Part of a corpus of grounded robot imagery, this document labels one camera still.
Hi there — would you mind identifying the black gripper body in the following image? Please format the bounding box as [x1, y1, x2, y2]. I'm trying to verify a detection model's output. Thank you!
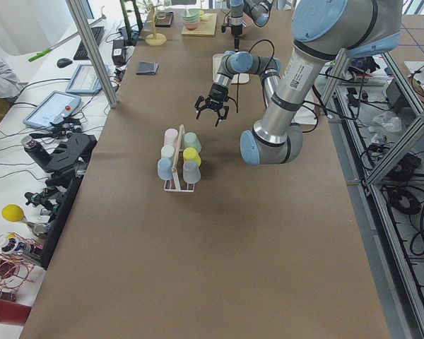
[207, 83, 228, 107]
[221, 15, 243, 35]

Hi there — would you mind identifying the green cup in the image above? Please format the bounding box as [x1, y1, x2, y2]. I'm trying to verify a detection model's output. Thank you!
[183, 132, 202, 153]

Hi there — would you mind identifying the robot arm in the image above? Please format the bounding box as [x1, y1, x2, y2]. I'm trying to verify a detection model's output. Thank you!
[195, 1, 403, 165]
[221, 0, 273, 52]

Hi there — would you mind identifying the white rabbit tray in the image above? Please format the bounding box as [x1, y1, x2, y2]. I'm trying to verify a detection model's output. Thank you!
[212, 54, 249, 85]

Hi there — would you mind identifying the pink cup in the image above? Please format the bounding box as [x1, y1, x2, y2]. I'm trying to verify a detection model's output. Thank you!
[164, 128, 179, 148]

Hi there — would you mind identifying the yellow cup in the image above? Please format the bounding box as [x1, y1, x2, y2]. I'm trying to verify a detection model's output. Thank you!
[182, 147, 201, 166]

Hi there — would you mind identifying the cream white cup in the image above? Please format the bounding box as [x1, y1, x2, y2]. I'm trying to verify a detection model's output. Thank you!
[160, 145, 176, 161]

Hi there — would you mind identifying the grey cup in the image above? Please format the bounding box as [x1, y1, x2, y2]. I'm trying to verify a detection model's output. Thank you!
[183, 160, 201, 184]

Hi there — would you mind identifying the dark tray with items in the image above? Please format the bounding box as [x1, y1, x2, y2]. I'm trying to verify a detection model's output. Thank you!
[155, 11, 174, 28]

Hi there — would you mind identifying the blue cup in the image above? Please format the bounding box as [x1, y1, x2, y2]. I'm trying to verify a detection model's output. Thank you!
[157, 157, 172, 181]

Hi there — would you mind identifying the pink bowl with utensils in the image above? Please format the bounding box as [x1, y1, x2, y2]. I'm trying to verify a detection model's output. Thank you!
[225, 13, 254, 36]

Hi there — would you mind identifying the bamboo cutting board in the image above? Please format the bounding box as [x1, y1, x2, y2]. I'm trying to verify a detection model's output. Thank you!
[182, 13, 217, 37]

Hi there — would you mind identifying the pink bottom bowl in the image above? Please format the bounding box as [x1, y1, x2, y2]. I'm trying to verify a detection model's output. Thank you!
[184, 21, 200, 30]

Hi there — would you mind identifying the green top bowl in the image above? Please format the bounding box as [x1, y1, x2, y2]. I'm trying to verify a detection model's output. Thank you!
[181, 8, 201, 23]

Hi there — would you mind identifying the grey folded cloth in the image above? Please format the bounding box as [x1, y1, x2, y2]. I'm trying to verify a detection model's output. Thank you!
[136, 61, 159, 75]

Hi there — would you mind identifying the wooden mug tree stand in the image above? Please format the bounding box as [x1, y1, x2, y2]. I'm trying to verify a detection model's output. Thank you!
[145, 1, 167, 47]

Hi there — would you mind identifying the black box with label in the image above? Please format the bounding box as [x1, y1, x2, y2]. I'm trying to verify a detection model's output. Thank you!
[112, 39, 126, 66]

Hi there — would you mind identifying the far teach pendant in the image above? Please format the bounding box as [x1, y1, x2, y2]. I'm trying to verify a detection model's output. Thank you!
[65, 64, 102, 95]

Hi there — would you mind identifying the teach pendant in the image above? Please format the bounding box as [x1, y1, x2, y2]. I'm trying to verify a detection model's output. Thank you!
[65, 64, 102, 95]
[23, 91, 81, 129]

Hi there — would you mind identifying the black keyboard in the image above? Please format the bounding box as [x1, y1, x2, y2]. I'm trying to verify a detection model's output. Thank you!
[72, 25, 106, 61]

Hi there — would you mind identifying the black computer mouse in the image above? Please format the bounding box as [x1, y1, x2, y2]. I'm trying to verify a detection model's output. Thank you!
[57, 58, 73, 69]

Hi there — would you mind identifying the near teach pendant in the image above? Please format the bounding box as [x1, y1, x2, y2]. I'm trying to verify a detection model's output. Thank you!
[23, 91, 81, 129]

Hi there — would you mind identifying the black metal stand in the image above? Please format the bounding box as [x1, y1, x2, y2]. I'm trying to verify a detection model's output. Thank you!
[42, 133, 98, 172]

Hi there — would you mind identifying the black water bottle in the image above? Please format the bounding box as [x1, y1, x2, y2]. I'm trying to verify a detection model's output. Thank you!
[20, 136, 51, 172]

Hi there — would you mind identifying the yellow ball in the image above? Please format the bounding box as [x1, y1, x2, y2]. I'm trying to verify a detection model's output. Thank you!
[1, 204, 25, 222]

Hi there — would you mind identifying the red cylinder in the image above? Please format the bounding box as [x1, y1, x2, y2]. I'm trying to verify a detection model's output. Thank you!
[0, 299, 32, 326]

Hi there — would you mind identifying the white wire cup rack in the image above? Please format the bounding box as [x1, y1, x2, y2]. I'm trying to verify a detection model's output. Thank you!
[163, 124, 195, 193]

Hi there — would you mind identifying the aluminium frame post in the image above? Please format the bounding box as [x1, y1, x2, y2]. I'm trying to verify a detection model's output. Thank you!
[66, 0, 118, 109]

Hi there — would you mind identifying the green handled stick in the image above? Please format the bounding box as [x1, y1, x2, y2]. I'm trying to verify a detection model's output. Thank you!
[28, 26, 93, 63]

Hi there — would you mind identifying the copper wire basket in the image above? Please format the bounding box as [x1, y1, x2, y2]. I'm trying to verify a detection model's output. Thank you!
[0, 232, 44, 305]

